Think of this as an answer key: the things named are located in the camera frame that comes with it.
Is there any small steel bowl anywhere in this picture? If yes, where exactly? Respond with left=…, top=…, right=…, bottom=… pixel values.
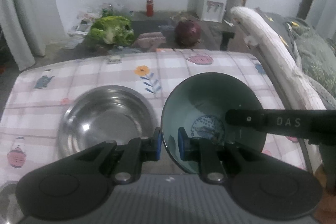
left=57, top=85, right=158, bottom=157

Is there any green ceramic bowl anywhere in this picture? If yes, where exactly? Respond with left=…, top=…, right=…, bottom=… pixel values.
left=161, top=73, right=266, bottom=173

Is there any white padded chair back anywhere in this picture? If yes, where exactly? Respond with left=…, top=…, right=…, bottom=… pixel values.
left=230, top=6, right=326, bottom=110

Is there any grey green blanket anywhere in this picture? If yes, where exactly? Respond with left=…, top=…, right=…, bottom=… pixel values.
left=255, top=8, right=335, bottom=110

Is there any raw meat piece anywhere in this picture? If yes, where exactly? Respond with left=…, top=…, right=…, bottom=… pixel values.
left=131, top=32, right=166, bottom=52

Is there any checked patterned tablecloth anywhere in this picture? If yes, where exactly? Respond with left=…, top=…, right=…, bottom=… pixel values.
left=0, top=50, right=308, bottom=188

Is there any green lettuce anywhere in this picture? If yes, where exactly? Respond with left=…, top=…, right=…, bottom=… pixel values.
left=87, top=16, right=135, bottom=47

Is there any red onion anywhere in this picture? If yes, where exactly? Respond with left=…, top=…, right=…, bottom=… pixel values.
left=174, top=20, right=202, bottom=48

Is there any red bottle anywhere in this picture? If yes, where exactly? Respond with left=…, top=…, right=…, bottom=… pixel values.
left=146, top=0, right=154, bottom=17

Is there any white water dispenser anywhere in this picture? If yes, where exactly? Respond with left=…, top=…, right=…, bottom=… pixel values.
left=197, top=0, right=227, bottom=23

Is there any grey curtain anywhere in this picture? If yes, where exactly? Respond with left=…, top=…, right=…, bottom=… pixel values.
left=1, top=0, right=46, bottom=71

